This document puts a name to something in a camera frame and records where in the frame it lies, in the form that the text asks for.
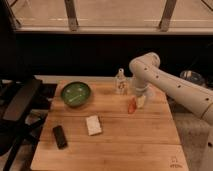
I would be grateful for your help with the white sponge block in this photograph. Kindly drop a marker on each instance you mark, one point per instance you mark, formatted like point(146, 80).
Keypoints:
point(93, 125)

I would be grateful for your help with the round blue dish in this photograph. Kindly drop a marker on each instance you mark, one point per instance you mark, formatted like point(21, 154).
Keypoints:
point(193, 77)

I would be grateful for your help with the clear plastic cup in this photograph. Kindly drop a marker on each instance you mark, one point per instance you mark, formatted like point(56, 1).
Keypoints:
point(150, 92)

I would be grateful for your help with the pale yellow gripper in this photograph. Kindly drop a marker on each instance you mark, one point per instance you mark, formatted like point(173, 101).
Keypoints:
point(140, 101)

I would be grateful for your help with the green ceramic bowl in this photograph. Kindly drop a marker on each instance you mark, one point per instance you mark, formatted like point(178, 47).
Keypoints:
point(75, 94)

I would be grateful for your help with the black rectangular block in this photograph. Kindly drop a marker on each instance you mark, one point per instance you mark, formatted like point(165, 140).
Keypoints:
point(60, 137)

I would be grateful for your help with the wooden cutting board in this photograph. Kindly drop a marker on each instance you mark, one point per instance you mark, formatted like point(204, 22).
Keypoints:
point(146, 140)

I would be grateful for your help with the black office chair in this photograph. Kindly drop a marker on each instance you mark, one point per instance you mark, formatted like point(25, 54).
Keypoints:
point(13, 127)

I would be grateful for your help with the clear glass bottle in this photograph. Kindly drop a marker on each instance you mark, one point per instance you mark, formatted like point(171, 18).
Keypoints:
point(120, 82)

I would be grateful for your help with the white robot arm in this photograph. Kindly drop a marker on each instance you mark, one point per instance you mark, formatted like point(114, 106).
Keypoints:
point(197, 99)

